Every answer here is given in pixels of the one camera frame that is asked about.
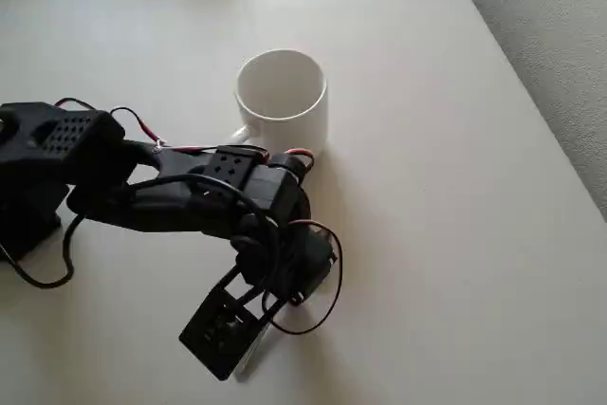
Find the silver metal spoon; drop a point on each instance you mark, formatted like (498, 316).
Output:
(251, 353)

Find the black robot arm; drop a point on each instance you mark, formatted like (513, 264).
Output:
(95, 149)

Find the white ceramic mug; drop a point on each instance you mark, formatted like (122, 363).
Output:
(284, 92)

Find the black camera mount box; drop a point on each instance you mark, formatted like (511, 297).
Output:
(213, 324)

